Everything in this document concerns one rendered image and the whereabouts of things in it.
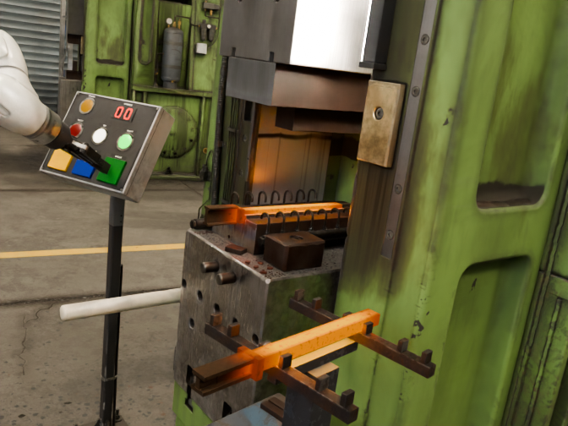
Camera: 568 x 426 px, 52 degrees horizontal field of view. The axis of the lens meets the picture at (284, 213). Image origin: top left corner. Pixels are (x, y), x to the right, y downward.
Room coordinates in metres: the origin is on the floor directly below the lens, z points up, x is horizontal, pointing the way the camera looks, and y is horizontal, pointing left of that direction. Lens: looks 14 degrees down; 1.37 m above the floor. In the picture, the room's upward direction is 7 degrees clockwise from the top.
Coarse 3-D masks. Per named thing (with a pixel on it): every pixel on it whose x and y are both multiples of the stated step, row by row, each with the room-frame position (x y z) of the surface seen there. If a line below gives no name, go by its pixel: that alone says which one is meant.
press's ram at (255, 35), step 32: (224, 0) 1.52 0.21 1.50; (256, 0) 1.41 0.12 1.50; (288, 0) 1.31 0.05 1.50; (320, 0) 1.33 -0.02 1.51; (352, 0) 1.39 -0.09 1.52; (224, 32) 1.51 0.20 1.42; (256, 32) 1.40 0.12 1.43; (288, 32) 1.30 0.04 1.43; (320, 32) 1.34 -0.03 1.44; (352, 32) 1.39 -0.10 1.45; (320, 64) 1.34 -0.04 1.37; (352, 64) 1.40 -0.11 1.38
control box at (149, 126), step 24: (96, 96) 1.81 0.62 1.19; (72, 120) 1.79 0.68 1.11; (96, 120) 1.76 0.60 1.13; (120, 120) 1.73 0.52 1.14; (144, 120) 1.70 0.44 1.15; (168, 120) 1.74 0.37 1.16; (96, 144) 1.71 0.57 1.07; (144, 144) 1.65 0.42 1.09; (48, 168) 1.72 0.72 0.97; (72, 168) 1.69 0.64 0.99; (144, 168) 1.65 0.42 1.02; (120, 192) 1.59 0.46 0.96
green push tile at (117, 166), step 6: (108, 162) 1.65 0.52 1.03; (114, 162) 1.64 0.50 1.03; (120, 162) 1.63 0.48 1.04; (126, 162) 1.63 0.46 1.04; (114, 168) 1.63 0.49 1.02; (120, 168) 1.62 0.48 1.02; (102, 174) 1.63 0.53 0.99; (108, 174) 1.62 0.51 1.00; (114, 174) 1.62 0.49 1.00; (120, 174) 1.61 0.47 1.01; (102, 180) 1.62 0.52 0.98; (108, 180) 1.61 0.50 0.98; (114, 180) 1.60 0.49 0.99
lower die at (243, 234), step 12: (276, 204) 1.60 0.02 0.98; (288, 204) 1.62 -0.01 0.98; (300, 204) 1.60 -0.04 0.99; (252, 216) 1.38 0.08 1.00; (264, 216) 1.40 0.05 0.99; (288, 216) 1.44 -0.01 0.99; (300, 216) 1.45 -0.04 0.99; (324, 216) 1.48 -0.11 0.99; (336, 216) 1.50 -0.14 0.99; (348, 216) 1.52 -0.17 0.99; (216, 228) 1.47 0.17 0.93; (228, 228) 1.42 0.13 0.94; (240, 228) 1.38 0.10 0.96; (252, 228) 1.34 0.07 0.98; (264, 228) 1.34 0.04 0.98; (276, 228) 1.37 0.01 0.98; (288, 228) 1.39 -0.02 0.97; (300, 228) 1.41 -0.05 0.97; (240, 240) 1.38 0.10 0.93; (252, 240) 1.34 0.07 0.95; (336, 240) 1.49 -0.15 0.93; (252, 252) 1.33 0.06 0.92
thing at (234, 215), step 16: (208, 208) 1.32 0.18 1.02; (224, 208) 1.34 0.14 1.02; (240, 208) 1.37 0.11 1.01; (256, 208) 1.42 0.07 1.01; (272, 208) 1.44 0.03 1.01; (288, 208) 1.46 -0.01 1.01; (304, 208) 1.50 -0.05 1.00; (320, 208) 1.53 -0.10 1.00; (208, 224) 1.32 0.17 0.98; (224, 224) 1.35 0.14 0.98
